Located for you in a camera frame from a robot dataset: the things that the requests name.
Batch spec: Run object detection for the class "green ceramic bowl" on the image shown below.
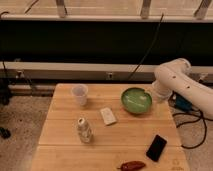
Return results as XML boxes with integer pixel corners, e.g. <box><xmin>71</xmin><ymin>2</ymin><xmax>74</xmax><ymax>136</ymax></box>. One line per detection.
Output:
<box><xmin>121</xmin><ymin>87</ymin><xmax>152</xmax><ymax>115</ymax></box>

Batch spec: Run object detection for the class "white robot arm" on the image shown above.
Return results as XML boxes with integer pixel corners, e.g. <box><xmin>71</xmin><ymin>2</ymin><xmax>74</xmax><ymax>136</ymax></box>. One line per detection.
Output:
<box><xmin>152</xmin><ymin>58</ymin><xmax>213</xmax><ymax>117</ymax></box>

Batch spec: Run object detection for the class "translucent plastic cup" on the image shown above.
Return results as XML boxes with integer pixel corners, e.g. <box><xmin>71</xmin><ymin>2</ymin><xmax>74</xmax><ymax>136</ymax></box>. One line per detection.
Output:
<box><xmin>71</xmin><ymin>84</ymin><xmax>88</xmax><ymax>106</ymax></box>

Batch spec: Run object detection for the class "wooden table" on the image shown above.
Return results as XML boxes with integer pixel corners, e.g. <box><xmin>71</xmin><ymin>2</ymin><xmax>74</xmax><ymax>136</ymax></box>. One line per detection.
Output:
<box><xmin>30</xmin><ymin>84</ymin><xmax>190</xmax><ymax>171</ymax></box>

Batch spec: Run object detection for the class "small clear plastic bottle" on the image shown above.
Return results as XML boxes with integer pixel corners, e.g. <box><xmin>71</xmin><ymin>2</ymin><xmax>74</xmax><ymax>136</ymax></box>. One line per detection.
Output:
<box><xmin>77</xmin><ymin>118</ymin><xmax>92</xmax><ymax>143</ymax></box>

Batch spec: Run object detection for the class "blue box on floor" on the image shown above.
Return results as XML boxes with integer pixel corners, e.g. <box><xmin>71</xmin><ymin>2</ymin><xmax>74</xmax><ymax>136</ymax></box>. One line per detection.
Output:
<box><xmin>173</xmin><ymin>94</ymin><xmax>192</xmax><ymax>112</ymax></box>

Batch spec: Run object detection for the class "black smartphone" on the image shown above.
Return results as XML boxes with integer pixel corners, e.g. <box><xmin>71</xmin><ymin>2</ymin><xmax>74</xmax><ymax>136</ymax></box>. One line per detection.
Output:
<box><xmin>146</xmin><ymin>135</ymin><xmax>167</xmax><ymax>162</ymax></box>

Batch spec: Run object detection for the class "red chili pepper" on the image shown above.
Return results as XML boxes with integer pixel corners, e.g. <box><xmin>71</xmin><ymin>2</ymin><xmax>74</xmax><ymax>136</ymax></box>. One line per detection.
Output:
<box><xmin>119</xmin><ymin>161</ymin><xmax>146</xmax><ymax>171</ymax></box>

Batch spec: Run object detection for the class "black object at left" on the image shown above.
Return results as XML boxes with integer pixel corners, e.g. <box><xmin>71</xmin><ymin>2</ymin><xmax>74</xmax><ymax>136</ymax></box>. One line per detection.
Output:
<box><xmin>0</xmin><ymin>127</ymin><xmax>11</xmax><ymax>139</ymax></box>

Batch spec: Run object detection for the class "black hanging cable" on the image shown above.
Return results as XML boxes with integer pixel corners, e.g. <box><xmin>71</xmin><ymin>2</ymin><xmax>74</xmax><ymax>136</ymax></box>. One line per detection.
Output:
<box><xmin>125</xmin><ymin>12</ymin><xmax>165</xmax><ymax>82</ymax></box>

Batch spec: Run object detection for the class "black floor cable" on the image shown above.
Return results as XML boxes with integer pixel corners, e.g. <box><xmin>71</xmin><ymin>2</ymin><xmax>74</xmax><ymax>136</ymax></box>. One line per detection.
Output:
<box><xmin>172</xmin><ymin>109</ymin><xmax>213</xmax><ymax>150</ymax></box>

